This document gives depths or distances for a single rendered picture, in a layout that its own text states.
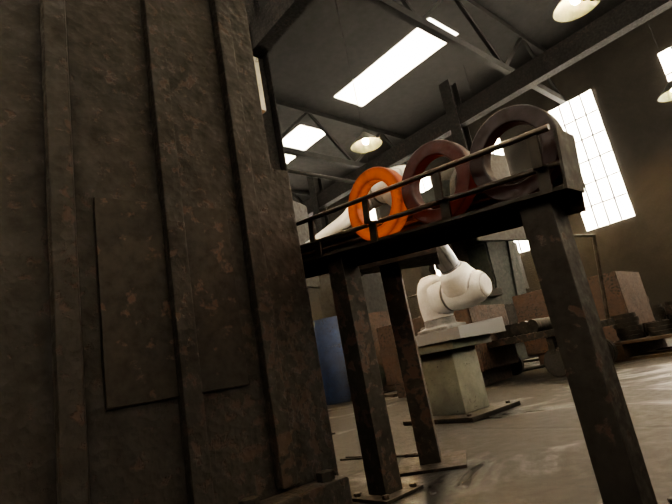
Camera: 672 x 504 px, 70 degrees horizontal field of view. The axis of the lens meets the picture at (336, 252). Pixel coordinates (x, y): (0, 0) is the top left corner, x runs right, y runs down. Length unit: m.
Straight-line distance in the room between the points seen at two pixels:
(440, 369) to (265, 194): 1.40
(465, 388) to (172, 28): 1.85
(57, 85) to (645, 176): 12.95
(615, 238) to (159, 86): 12.75
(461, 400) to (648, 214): 11.29
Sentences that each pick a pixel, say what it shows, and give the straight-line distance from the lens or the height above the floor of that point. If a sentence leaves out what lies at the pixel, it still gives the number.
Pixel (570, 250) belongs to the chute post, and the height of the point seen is 0.43.
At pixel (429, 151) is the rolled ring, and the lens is 1.09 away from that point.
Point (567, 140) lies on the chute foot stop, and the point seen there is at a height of 0.62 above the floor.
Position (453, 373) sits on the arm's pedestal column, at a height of 0.20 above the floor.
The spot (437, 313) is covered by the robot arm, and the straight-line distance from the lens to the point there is 2.41.
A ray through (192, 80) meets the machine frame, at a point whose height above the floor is 1.09.
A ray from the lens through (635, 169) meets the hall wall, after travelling 13.55.
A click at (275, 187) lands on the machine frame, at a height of 0.81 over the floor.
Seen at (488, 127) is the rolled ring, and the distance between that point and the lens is 1.02.
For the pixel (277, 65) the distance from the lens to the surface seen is 12.46.
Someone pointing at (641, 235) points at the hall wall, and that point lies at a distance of 13.33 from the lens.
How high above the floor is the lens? 0.30
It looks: 14 degrees up
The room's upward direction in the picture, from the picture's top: 11 degrees counter-clockwise
